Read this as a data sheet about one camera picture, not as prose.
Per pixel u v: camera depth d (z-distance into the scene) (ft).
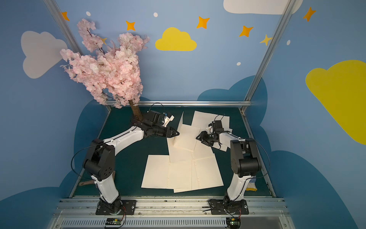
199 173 2.83
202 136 2.91
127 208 2.42
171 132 2.65
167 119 2.70
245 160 1.64
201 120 3.81
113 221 2.35
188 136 3.34
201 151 3.17
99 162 1.59
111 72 2.00
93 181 1.79
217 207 2.44
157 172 2.83
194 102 4.52
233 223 2.40
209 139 2.83
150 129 2.36
